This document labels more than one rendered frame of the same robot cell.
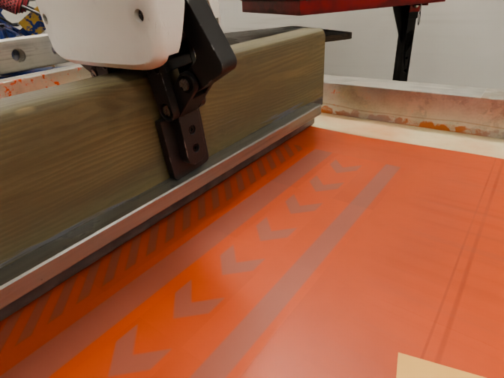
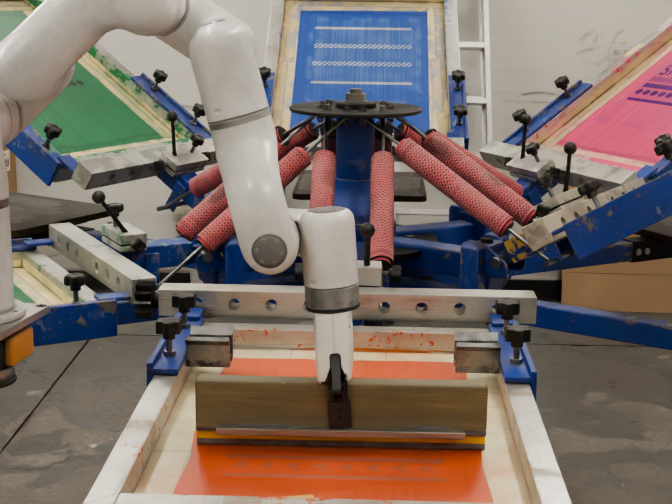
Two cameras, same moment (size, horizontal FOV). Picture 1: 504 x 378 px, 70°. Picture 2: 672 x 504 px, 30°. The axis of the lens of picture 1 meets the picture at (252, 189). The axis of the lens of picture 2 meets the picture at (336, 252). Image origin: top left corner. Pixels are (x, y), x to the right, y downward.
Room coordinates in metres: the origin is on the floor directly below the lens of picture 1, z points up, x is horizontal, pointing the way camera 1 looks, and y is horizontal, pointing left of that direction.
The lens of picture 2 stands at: (-0.79, -1.27, 1.61)
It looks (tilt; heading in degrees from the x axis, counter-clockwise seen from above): 13 degrees down; 53
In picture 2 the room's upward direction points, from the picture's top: 1 degrees clockwise
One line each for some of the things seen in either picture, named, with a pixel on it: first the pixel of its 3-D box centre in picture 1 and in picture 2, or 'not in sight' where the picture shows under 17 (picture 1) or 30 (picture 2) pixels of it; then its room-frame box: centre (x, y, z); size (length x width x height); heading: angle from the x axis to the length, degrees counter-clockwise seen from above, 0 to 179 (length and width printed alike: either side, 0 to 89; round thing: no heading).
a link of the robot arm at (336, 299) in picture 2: not in sight; (332, 292); (0.22, 0.07, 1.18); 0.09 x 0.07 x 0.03; 52
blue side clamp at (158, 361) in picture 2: not in sight; (177, 355); (0.21, 0.49, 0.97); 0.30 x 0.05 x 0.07; 51
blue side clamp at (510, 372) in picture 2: not in sight; (510, 363); (0.65, 0.15, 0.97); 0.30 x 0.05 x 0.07; 51
